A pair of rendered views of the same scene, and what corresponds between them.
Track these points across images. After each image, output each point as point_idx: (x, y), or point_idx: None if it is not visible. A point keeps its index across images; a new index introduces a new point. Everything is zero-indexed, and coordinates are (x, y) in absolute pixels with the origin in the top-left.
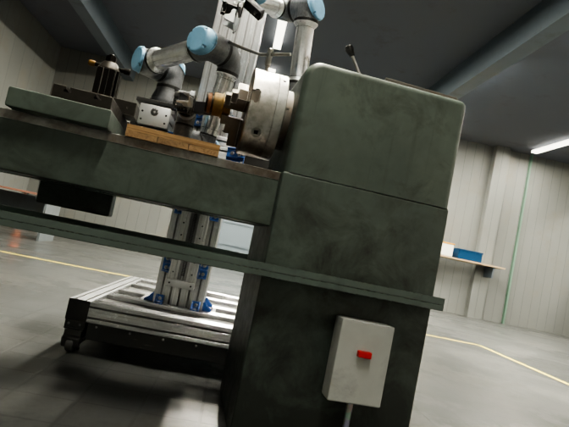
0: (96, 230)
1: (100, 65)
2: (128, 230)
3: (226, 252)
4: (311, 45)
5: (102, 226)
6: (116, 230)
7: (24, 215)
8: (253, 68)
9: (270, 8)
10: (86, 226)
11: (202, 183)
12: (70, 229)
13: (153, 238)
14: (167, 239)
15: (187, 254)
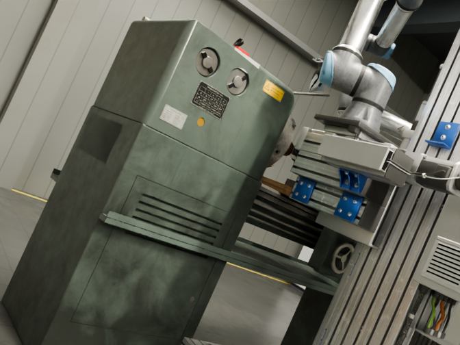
0: (238, 237)
1: None
2: (312, 279)
3: (251, 261)
4: (355, 8)
5: (324, 285)
6: (317, 283)
7: (262, 246)
8: (446, 62)
9: (391, 16)
10: (330, 289)
11: None
12: (246, 241)
13: (297, 276)
14: (290, 273)
15: None
